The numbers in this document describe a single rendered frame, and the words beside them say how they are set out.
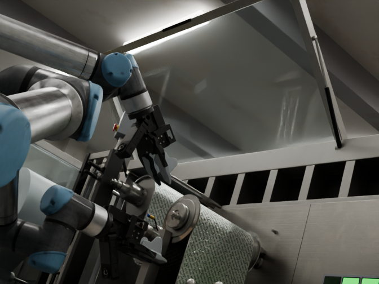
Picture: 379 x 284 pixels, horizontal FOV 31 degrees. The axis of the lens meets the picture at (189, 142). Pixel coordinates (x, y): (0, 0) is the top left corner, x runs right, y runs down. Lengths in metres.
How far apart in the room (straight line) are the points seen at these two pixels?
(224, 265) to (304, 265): 0.23
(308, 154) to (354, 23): 3.65
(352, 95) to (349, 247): 4.29
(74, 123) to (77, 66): 0.37
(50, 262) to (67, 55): 0.47
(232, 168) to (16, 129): 1.54
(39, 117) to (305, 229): 1.13
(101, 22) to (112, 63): 5.23
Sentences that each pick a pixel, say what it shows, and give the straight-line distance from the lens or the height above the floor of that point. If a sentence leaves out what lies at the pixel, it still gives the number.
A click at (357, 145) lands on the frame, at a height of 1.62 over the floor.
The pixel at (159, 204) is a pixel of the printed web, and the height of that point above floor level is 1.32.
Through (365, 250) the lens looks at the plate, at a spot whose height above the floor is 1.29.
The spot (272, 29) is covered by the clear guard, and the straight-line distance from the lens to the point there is 2.19.
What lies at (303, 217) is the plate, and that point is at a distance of 2.05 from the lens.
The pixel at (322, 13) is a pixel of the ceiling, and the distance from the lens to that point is 5.71.
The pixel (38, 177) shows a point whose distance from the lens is 2.76.
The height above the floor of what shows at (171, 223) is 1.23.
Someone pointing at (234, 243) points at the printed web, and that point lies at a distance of 1.94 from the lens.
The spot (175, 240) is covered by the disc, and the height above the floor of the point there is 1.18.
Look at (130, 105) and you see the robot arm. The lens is 1.78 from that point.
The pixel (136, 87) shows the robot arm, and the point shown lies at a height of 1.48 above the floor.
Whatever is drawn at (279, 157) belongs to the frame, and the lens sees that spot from 2.25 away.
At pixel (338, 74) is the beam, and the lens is 5.94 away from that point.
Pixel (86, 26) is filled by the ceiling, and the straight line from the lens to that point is 7.00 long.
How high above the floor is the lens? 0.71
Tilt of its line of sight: 23 degrees up
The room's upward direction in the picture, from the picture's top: 18 degrees clockwise
